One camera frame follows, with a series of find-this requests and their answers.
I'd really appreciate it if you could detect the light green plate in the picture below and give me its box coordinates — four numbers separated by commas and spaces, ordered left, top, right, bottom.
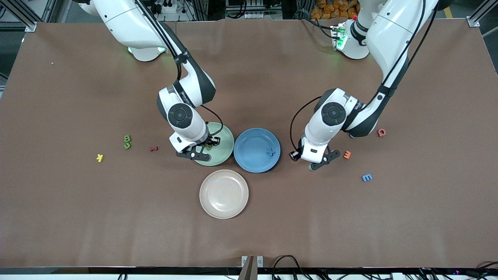
195, 122, 235, 167

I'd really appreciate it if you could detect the blue plate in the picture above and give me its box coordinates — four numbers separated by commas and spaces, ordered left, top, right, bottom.
233, 128, 281, 173

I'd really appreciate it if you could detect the beige plate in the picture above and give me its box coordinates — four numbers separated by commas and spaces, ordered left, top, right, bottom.
199, 169, 249, 220

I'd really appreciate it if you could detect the brown table cover sheet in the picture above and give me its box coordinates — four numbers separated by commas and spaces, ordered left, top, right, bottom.
0, 19, 498, 269

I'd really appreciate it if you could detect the white power strip with plugs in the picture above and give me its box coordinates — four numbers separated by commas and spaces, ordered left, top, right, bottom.
150, 0, 183, 14

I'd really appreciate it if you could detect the pile of orange objects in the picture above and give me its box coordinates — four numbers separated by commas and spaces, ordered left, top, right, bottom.
311, 0, 360, 19

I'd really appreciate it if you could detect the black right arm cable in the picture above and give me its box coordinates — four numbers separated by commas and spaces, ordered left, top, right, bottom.
134, 0, 224, 137

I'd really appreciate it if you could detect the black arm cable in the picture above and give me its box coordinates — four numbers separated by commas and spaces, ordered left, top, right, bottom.
290, 0, 438, 151
134, 0, 224, 137

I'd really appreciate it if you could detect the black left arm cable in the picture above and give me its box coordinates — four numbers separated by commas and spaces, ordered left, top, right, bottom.
290, 0, 438, 151

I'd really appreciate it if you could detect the black cable loop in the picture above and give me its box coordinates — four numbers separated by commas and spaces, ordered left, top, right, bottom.
272, 255, 312, 280

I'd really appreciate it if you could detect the white table edge rail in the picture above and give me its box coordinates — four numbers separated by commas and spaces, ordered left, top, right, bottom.
0, 273, 498, 280

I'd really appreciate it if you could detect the aluminium frame profile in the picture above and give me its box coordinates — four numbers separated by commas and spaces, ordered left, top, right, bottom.
0, 0, 37, 32
468, 0, 498, 28

